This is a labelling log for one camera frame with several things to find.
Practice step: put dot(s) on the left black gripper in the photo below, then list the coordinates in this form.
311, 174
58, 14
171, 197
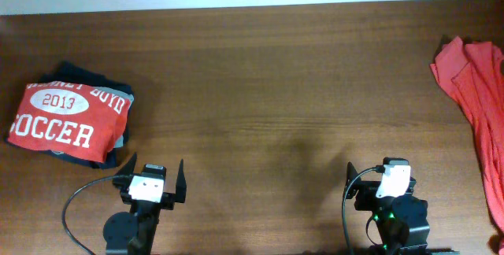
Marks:
169, 200

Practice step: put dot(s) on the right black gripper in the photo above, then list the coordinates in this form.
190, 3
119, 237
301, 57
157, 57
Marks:
368, 193

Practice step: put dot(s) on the orange soccer t-shirt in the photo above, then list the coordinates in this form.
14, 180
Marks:
471, 75

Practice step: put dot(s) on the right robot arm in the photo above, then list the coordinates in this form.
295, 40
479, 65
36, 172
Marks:
402, 230

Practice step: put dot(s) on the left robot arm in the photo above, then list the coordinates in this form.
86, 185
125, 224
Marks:
133, 232

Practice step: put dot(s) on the folded red 2013 soccer shirt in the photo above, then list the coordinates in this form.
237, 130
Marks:
63, 118

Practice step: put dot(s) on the folded navy shirt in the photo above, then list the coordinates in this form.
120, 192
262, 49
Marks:
70, 73

